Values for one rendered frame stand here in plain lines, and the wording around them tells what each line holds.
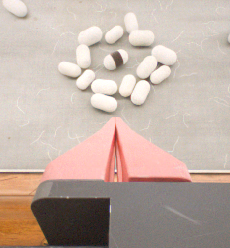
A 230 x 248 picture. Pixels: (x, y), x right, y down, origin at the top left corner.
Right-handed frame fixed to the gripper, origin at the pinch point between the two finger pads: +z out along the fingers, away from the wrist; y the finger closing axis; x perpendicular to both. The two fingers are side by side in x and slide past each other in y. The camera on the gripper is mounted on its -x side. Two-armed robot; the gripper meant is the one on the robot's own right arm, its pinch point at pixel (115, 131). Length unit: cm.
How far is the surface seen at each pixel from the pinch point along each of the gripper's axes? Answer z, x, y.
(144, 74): 14.3, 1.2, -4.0
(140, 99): 11.3, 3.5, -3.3
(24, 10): 23.1, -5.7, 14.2
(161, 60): 16.4, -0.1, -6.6
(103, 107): 10.7, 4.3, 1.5
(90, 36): 18.7, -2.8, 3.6
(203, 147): 7.8, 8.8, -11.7
